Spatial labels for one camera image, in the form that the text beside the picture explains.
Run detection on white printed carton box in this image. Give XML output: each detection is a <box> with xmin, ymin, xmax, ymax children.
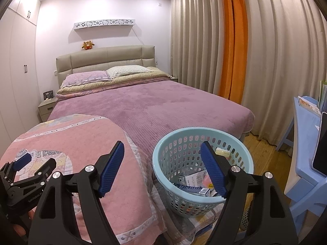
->
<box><xmin>175</xmin><ymin>170</ymin><xmax>211</xmax><ymax>197</ymax></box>

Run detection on blue desk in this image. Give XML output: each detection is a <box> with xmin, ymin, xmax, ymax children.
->
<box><xmin>284</xmin><ymin>97</ymin><xmax>326</xmax><ymax>232</ymax></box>

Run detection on white wardrobe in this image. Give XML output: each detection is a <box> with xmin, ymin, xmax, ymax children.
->
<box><xmin>1</xmin><ymin>0</ymin><xmax>40</xmax><ymax>152</ymax></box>

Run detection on beige bedside table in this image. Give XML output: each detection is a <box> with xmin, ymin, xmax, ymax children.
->
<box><xmin>38</xmin><ymin>97</ymin><xmax>58</xmax><ymax>122</ymax></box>

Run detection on light blue plastic basket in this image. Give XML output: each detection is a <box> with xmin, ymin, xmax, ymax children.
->
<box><xmin>152</xmin><ymin>127</ymin><xmax>254</xmax><ymax>218</ymax></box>

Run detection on pink patterned quilt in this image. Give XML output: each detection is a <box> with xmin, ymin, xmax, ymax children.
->
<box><xmin>1</xmin><ymin>115</ymin><xmax>166</xmax><ymax>244</ymax></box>

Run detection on purple pillow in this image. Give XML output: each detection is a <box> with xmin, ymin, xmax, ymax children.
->
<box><xmin>61</xmin><ymin>71</ymin><xmax>111</xmax><ymax>88</ymax></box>

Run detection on purple bed cover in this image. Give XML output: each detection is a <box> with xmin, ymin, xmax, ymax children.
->
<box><xmin>47</xmin><ymin>80</ymin><xmax>256</xmax><ymax>164</ymax></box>

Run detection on white dotted pillow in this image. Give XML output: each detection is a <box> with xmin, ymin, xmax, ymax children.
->
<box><xmin>106</xmin><ymin>65</ymin><xmax>151</xmax><ymax>79</ymax></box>

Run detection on books on desk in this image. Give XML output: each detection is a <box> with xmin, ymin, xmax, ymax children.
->
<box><xmin>318</xmin><ymin>80</ymin><xmax>327</xmax><ymax>113</ymax></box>

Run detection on beige padded headboard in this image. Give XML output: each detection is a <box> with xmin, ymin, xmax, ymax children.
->
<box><xmin>56</xmin><ymin>45</ymin><xmax>156</xmax><ymax>85</ymax></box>

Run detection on orange plush toy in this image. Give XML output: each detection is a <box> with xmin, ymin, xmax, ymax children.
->
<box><xmin>82</xmin><ymin>40</ymin><xmax>95</xmax><ymax>50</ymax></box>

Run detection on folded beige blanket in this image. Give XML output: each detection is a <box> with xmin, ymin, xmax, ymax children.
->
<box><xmin>57</xmin><ymin>67</ymin><xmax>172</xmax><ymax>100</ymax></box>

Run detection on beige pleated curtain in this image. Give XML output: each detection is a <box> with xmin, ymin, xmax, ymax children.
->
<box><xmin>171</xmin><ymin>0</ymin><xmax>326</xmax><ymax>144</ymax></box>

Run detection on orange curtain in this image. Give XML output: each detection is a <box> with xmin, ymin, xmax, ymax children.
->
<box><xmin>218</xmin><ymin>0</ymin><xmax>248</xmax><ymax>104</ymax></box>

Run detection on small picture frame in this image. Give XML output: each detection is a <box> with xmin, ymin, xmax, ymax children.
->
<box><xmin>43</xmin><ymin>90</ymin><xmax>54</xmax><ymax>100</ymax></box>

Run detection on white wall shelf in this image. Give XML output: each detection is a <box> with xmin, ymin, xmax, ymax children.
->
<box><xmin>74</xmin><ymin>19</ymin><xmax>135</xmax><ymax>30</ymax></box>

